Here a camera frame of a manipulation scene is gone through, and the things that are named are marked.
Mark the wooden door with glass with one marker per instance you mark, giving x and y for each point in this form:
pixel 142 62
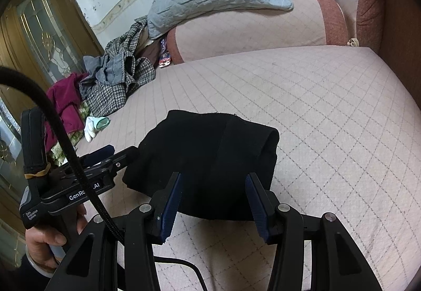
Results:
pixel 39 24

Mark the white green sock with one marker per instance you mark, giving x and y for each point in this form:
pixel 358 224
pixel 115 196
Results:
pixel 90 129

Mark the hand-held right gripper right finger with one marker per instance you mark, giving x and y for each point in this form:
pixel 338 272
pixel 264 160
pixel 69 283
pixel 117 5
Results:
pixel 259 212

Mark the magenta garment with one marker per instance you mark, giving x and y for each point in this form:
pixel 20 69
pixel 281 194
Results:
pixel 65 93

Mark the houndstooth coat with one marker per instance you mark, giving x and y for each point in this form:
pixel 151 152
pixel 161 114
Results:
pixel 108 96

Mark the person's left hand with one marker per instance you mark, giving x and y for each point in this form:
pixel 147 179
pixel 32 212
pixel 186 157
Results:
pixel 42 240

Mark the black pants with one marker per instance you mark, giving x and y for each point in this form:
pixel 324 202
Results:
pixel 204 152

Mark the person's left forearm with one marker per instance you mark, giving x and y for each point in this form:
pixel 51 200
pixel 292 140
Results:
pixel 23 277

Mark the beige knotted cloth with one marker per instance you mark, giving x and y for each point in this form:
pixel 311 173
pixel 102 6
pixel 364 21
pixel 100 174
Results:
pixel 353 42

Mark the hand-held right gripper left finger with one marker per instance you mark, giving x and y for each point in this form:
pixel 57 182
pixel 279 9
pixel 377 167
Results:
pixel 169 208

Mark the colourful packet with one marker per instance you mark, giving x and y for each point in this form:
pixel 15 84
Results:
pixel 164 60

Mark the pink quilted sofa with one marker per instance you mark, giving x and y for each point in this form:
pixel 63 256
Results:
pixel 329 113

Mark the green floral cloth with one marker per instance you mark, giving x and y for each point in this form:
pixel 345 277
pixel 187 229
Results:
pixel 84 111

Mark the grey denim garment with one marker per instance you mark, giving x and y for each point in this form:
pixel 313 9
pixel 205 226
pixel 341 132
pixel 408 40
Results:
pixel 113 68

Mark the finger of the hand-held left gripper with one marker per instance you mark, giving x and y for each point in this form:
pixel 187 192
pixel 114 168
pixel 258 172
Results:
pixel 126 156
pixel 98 153

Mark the dark brown cloth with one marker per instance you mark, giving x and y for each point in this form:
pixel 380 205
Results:
pixel 151 52

